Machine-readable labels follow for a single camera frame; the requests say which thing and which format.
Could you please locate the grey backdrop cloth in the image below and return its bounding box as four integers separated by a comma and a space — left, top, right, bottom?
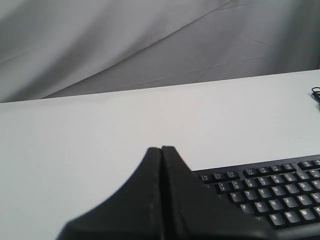
0, 0, 320, 103

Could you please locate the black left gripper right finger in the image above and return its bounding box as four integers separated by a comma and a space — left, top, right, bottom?
161, 146, 275, 240

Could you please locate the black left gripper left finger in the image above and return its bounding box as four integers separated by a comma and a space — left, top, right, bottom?
58, 147, 162, 240

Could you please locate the black acer keyboard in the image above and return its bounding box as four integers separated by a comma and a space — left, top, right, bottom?
194, 155, 320, 240

